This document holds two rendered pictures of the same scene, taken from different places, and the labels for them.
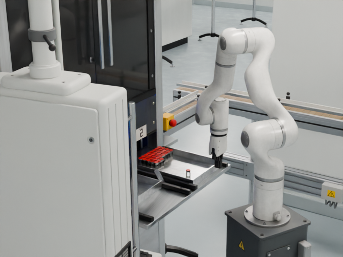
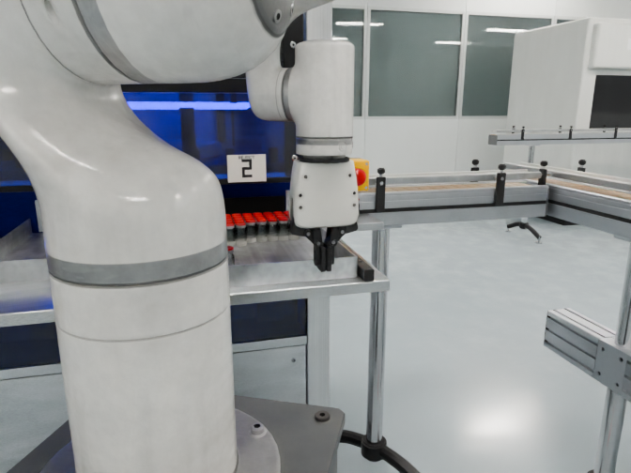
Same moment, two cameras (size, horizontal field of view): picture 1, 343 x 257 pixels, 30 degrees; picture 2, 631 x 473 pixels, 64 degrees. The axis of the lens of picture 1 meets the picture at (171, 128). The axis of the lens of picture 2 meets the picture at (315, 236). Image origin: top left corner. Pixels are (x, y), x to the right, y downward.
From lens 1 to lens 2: 2.49 m
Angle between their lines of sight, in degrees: 41
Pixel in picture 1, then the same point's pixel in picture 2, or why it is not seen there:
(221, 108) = (307, 60)
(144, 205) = (21, 287)
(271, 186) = (60, 309)
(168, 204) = not seen: hidden behind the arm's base
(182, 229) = (471, 434)
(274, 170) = (49, 195)
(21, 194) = not seen: outside the picture
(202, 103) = not seen: hidden behind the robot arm
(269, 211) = (78, 454)
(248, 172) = (604, 366)
